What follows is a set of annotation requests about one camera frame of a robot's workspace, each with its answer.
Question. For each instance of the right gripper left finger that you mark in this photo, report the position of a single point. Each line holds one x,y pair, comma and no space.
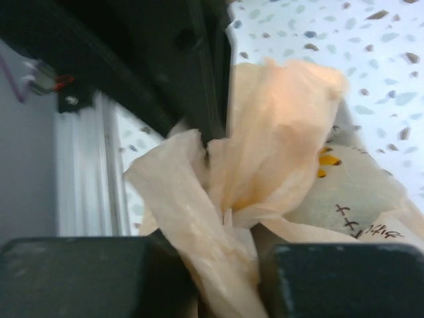
103,277

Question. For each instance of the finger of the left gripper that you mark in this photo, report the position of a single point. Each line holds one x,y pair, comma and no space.
152,57
215,71

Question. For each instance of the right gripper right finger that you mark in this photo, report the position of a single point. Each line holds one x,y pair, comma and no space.
342,280

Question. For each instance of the orange plastic bag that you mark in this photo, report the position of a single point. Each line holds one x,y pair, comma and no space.
284,166

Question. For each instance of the aluminium rail frame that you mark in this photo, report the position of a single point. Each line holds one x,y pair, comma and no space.
91,199

